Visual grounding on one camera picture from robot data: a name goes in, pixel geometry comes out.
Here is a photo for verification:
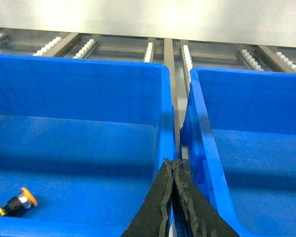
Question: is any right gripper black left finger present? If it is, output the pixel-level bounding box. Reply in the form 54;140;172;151
122;158;174;237

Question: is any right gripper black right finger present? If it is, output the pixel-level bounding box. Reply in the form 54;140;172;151
171;159;239;237

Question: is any yellow mushroom push button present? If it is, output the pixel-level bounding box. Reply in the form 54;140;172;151
0;187;38;217

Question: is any large blue crate right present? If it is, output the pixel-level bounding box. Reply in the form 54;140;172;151
181;67;296;237

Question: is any large blue crate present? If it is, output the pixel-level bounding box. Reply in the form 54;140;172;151
181;67;296;237
0;54;176;237

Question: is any large blue crate left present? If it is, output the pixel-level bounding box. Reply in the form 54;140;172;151
0;54;176;237

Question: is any steel roller rack shelf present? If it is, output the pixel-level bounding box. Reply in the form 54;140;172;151
0;27;296;161

